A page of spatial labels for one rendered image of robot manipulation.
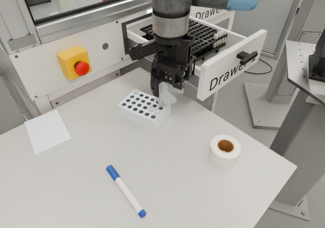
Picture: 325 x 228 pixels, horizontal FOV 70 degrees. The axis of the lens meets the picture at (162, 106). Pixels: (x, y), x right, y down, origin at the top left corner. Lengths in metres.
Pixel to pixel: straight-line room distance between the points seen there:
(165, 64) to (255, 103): 1.46
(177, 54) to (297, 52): 0.67
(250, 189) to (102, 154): 0.35
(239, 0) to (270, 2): 2.05
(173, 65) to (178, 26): 0.09
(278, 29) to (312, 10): 0.91
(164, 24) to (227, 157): 0.31
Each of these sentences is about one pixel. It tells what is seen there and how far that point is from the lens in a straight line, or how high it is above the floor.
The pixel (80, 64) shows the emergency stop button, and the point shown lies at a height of 0.89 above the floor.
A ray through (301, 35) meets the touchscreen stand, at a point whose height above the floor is 0.59.
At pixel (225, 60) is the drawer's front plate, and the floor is 0.91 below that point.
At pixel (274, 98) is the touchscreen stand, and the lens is 1.93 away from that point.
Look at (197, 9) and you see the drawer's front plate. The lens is 1.00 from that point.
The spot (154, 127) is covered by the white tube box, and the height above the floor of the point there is 0.77.
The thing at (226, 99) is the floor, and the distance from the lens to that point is 1.93.
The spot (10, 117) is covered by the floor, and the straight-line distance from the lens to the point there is 2.06.
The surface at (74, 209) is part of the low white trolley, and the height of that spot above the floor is 0.76.
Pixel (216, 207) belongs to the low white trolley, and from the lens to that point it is 0.52.
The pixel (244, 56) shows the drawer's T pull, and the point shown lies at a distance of 0.66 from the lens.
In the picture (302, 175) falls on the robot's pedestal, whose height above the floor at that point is 0.29.
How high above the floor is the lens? 1.23
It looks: 43 degrees down
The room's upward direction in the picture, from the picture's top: straight up
